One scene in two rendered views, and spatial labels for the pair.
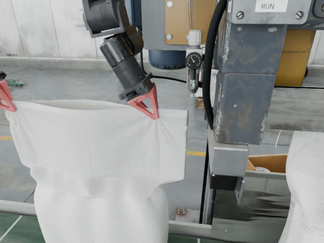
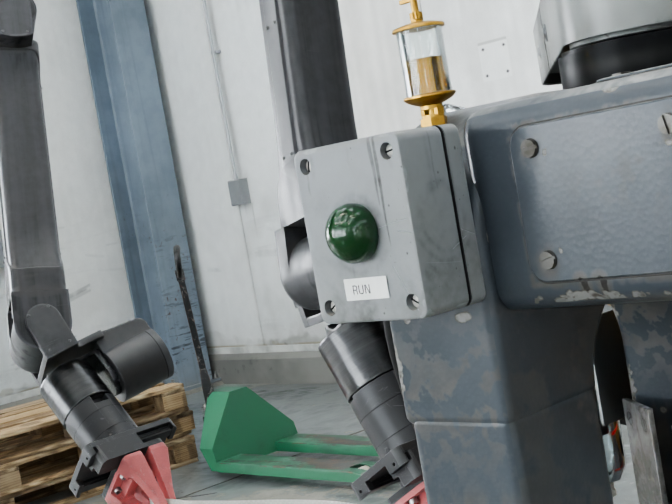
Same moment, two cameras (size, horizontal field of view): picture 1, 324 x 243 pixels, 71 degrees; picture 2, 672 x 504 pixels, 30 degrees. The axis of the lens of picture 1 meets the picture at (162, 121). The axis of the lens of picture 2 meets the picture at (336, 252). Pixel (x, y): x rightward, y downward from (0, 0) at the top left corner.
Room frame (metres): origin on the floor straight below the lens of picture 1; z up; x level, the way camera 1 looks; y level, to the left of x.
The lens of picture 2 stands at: (-0.23, -0.49, 1.31)
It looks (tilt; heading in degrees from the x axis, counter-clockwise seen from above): 3 degrees down; 39
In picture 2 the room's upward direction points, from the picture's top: 10 degrees counter-clockwise
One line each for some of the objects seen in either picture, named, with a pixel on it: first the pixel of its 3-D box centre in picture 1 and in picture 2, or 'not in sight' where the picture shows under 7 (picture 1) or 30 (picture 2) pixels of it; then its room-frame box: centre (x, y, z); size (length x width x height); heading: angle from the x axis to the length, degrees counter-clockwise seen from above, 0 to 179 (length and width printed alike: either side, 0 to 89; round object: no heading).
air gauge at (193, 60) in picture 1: (194, 60); not in sight; (0.51, -0.07, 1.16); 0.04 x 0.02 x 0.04; 82
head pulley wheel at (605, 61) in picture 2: not in sight; (638, 62); (0.45, -0.18, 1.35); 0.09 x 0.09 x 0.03
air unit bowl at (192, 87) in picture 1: (192, 80); (600, 437); (0.54, -0.07, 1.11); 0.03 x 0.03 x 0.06
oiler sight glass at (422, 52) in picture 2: not in sight; (423, 62); (0.34, -0.11, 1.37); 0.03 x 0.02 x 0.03; 82
